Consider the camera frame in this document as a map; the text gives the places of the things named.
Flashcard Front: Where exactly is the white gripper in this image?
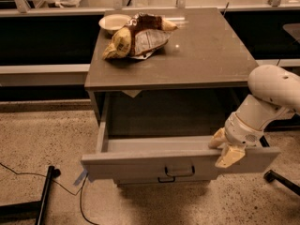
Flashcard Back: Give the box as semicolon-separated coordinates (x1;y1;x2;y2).
208;112;263;169

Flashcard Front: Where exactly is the grey top drawer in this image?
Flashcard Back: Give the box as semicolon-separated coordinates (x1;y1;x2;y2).
82;91;280;180

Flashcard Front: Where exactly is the grey drawer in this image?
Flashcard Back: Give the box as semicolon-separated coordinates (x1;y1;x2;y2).
113;177;211;186
82;91;280;180

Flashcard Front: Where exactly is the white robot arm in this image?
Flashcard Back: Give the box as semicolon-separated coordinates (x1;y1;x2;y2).
209;65;300;168

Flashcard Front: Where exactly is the grey bottom drawer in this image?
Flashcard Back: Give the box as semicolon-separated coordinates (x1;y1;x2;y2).
113;177;211;186

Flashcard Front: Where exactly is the grey drawer cabinet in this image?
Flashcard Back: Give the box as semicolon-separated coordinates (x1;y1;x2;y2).
83;7;261;188

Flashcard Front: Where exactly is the black stand leg right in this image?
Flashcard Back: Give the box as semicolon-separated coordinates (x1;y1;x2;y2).
260;136;270;147

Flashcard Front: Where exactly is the black stand leg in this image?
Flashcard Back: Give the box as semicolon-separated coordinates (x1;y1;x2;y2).
0;166;61;225
260;136;270;147

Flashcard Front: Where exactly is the black stand foot right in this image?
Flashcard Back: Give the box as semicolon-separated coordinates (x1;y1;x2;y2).
263;170;300;196

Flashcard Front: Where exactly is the yellow brown chip bag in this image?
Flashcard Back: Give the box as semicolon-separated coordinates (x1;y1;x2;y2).
102;13;177;59

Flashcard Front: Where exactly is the blue tape cross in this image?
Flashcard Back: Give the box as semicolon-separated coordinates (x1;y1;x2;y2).
73;169;88;186

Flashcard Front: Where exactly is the white bowl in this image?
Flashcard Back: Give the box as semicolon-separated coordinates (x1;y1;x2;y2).
98;14;130;35

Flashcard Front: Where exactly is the black stand leg left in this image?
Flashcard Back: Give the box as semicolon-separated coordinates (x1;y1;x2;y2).
0;166;61;225

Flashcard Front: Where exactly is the black floor cable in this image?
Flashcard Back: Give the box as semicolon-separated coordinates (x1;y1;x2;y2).
0;162;101;225

